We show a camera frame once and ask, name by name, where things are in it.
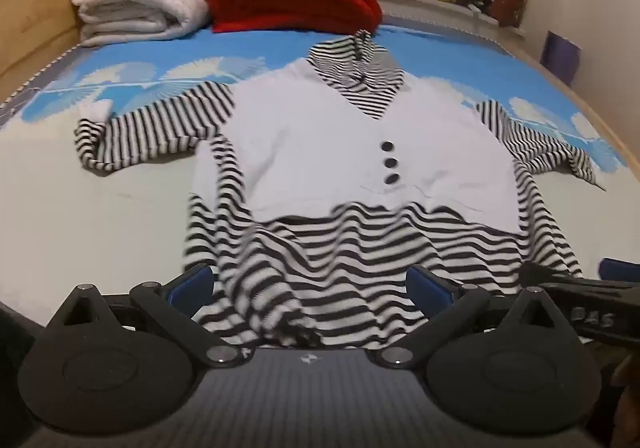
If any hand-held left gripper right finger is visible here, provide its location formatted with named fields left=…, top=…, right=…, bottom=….
left=375, top=265, right=581, bottom=370

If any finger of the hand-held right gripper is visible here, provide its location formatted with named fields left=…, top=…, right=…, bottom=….
left=520, top=262, right=556, bottom=287
left=599, top=257, right=640, bottom=283

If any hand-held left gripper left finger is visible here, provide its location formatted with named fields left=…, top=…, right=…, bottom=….
left=47, top=264, right=246, bottom=369

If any black white striped sweater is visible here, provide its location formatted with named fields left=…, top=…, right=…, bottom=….
left=74, top=29, right=607, bottom=350

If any purple box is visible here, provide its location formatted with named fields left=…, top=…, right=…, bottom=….
left=540, top=30, right=581, bottom=87

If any white windowsill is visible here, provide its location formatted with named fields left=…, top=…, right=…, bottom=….
left=372, top=0, right=526, bottom=42

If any wooden headboard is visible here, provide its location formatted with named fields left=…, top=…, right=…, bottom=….
left=0, top=0, right=103, bottom=103

